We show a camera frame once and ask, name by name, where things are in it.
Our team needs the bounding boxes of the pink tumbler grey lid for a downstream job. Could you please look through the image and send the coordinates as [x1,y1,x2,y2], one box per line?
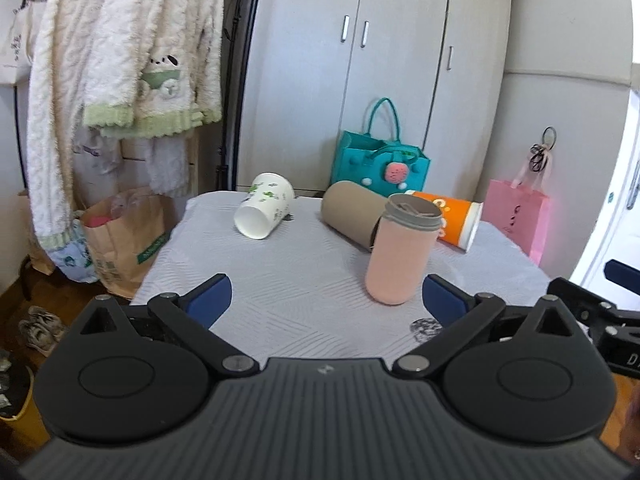
[364,194,442,306]

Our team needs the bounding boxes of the orange coco paper cup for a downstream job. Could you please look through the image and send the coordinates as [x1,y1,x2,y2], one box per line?
[407,191,484,252]

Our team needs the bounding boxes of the white green-print paper cup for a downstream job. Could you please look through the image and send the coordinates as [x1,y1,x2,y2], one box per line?
[234,172,295,240]

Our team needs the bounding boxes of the beige steel-lined cup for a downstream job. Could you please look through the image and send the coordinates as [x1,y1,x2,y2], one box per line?
[320,181,388,252]

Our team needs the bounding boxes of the white door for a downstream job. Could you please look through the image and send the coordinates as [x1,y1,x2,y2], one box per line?
[572,63,639,311]

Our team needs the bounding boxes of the brown paper shopping bag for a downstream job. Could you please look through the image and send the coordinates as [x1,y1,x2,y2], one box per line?
[80,188,169,299]

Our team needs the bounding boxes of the pink paper gift bag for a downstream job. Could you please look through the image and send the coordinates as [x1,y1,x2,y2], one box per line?
[482,155,552,266]

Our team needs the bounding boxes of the white patterned tablecloth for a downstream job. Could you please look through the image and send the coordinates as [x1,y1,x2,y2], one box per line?
[130,190,591,366]

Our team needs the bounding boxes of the worn sneakers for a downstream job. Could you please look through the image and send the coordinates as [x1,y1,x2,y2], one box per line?
[18,306,66,356]

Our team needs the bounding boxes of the teal felt handbag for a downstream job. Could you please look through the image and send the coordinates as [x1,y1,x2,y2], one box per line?
[330,98,431,197]

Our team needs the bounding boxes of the white fluffy green-trim cardigan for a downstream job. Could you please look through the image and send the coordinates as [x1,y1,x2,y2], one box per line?
[26,0,224,252]

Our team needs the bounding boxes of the grey three-door wardrobe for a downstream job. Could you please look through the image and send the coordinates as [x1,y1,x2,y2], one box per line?
[232,0,511,198]

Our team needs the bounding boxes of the black clothes rack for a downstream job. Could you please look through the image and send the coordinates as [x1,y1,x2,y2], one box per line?
[13,0,259,191]

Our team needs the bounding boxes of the silver door handle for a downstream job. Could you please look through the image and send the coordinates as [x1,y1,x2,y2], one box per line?
[626,160,640,210]

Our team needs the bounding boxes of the black cord on hook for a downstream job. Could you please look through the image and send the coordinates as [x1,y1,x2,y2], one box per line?
[528,126,558,174]

